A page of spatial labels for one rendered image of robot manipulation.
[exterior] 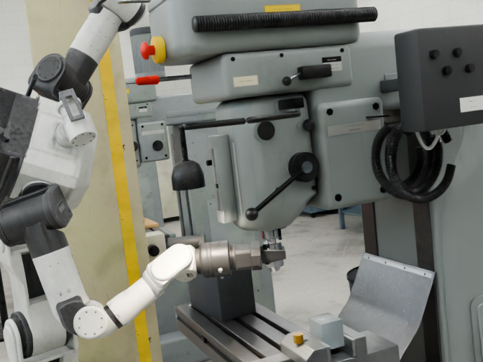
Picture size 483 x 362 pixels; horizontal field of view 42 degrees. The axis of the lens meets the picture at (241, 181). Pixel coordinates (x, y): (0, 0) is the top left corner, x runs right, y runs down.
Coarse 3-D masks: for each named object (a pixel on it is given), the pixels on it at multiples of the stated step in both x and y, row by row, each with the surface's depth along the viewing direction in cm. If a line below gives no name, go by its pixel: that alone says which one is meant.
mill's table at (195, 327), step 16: (256, 304) 203; (176, 320) 211; (192, 320) 194; (208, 320) 192; (240, 320) 190; (256, 320) 187; (272, 320) 185; (288, 320) 184; (192, 336) 196; (208, 336) 181; (224, 336) 177; (240, 336) 175; (256, 336) 174; (272, 336) 172; (208, 352) 183; (224, 352) 170; (240, 352) 164; (256, 352) 165; (272, 352) 161
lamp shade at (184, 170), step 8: (184, 160) 137; (192, 160) 138; (176, 168) 136; (184, 168) 135; (192, 168) 136; (200, 168) 137; (176, 176) 136; (184, 176) 135; (192, 176) 135; (200, 176) 136; (176, 184) 136; (184, 184) 135; (192, 184) 135; (200, 184) 136
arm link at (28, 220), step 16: (16, 208) 148; (32, 208) 147; (16, 224) 147; (32, 224) 147; (48, 224) 148; (16, 240) 149; (32, 240) 147; (48, 240) 147; (64, 240) 151; (32, 256) 149
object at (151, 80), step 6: (138, 78) 152; (144, 78) 153; (150, 78) 153; (156, 78) 154; (162, 78) 155; (168, 78) 155; (174, 78) 156; (180, 78) 157; (186, 78) 157; (138, 84) 153; (144, 84) 153; (150, 84) 154; (156, 84) 155
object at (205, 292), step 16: (240, 272) 191; (192, 288) 204; (208, 288) 193; (224, 288) 189; (240, 288) 191; (192, 304) 207; (208, 304) 195; (224, 304) 189; (240, 304) 191; (224, 320) 189
